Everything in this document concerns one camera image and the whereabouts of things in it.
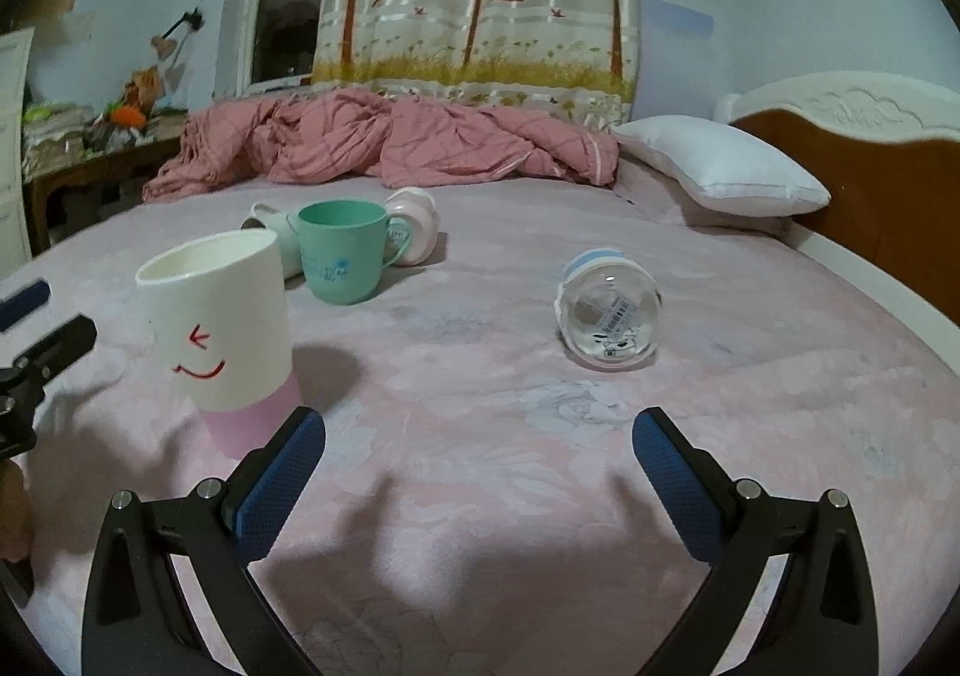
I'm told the tree print curtain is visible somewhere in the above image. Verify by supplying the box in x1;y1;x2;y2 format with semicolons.
311;0;641;130

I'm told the wall-mounted desk lamp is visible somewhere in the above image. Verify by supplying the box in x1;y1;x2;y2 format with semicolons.
149;8;205;62

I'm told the white wooden headboard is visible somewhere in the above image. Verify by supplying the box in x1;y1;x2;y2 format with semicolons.
715;70;958;320

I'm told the left hand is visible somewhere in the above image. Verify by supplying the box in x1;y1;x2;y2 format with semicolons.
0;460;36;562

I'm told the pink plaid quilt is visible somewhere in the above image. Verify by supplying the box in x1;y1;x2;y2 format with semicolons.
142;88;619;203

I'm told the stack of papers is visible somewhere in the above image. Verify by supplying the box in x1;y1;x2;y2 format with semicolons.
21;103;93;184

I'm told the white pink smiley mug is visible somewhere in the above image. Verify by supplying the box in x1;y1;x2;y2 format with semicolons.
135;229;301;458

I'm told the pink pillow under white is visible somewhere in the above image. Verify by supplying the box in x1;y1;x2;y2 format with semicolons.
613;156;788;238

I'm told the pink white round cup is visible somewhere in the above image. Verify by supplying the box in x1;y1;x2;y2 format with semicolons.
382;187;439;266

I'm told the dark wooden desk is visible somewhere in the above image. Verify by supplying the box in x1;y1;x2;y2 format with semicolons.
23;137;179;256

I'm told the clear glass blue-band cup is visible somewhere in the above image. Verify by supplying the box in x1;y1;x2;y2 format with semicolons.
553;249;662;371

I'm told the grey white ceramic mug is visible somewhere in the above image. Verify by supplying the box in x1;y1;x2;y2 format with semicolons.
239;200;306;280

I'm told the orange toy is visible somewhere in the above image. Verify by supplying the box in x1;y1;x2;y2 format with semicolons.
109;104;148;130

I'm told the green plastic cup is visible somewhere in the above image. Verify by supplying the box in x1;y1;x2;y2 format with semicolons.
291;199;412;305

